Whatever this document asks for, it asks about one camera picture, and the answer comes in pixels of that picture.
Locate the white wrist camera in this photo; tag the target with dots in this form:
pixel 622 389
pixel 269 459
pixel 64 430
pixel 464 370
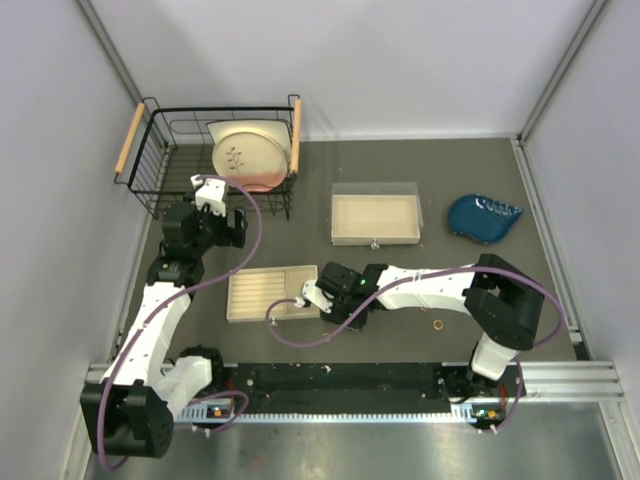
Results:
pixel 209 194
pixel 311 295

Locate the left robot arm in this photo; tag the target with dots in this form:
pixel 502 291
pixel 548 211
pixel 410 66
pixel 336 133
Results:
pixel 131 410

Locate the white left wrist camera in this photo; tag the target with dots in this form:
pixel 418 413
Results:
pixel 209 194

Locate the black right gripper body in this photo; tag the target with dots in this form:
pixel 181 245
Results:
pixel 342 309

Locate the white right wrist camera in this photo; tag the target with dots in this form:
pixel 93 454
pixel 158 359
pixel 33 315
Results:
pixel 311 295

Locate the aluminium frame rail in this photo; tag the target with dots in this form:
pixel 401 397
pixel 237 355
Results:
pixel 552 382

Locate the round pink white plate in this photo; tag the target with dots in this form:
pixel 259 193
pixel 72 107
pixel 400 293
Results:
pixel 251 159

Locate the blue leaf shaped dish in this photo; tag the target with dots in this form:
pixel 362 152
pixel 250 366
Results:
pixel 482 219

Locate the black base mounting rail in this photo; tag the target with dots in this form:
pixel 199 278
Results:
pixel 358 388

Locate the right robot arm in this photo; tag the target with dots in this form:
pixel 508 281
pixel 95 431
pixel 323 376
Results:
pixel 505 303

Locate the square white plate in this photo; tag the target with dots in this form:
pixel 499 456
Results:
pixel 276 129

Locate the beige ring slot tray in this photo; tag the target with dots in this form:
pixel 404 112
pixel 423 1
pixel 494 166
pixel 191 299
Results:
pixel 252 291

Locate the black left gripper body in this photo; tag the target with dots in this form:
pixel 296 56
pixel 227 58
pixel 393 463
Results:
pixel 213 228

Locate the black wire dish rack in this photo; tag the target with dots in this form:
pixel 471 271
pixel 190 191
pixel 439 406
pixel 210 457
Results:
pixel 166 146

